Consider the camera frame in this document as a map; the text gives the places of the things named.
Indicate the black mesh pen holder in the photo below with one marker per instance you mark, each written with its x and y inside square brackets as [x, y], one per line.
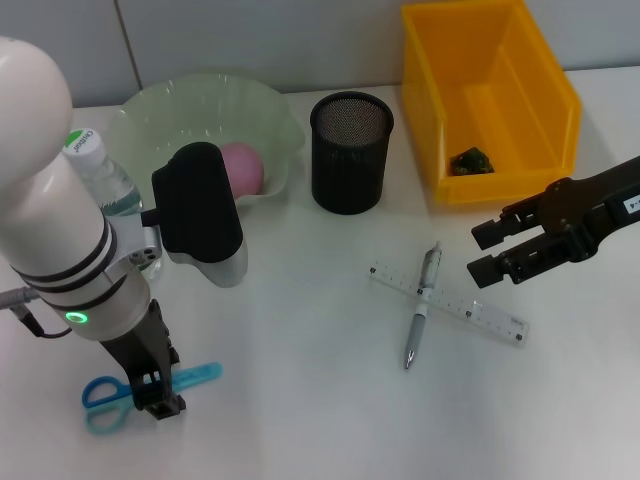
[350, 165]

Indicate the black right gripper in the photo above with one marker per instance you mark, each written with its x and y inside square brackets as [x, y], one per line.
[600, 205]

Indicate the green plastic wrapper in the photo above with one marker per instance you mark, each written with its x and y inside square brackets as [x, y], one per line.
[470, 162]

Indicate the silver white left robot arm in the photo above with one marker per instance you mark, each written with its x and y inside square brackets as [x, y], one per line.
[45, 210]

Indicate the grey white ballpoint pen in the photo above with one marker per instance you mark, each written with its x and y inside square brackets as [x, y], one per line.
[416, 330]

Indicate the yellow plastic bin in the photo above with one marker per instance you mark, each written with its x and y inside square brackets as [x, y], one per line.
[500, 75]

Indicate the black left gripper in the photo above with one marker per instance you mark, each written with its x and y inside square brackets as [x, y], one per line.
[142, 345]

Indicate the blue teal scissors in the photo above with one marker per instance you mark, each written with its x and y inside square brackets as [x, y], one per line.
[102, 422]

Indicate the clear green-label water bottle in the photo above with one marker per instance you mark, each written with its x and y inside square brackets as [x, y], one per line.
[85, 150]

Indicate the translucent green fruit plate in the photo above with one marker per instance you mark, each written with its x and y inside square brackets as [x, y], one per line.
[200, 110]

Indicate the transparent plastic ruler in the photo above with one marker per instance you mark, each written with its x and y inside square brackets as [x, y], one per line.
[490, 315]

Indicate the pink toy peach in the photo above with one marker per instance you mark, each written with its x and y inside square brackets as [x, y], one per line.
[247, 170]

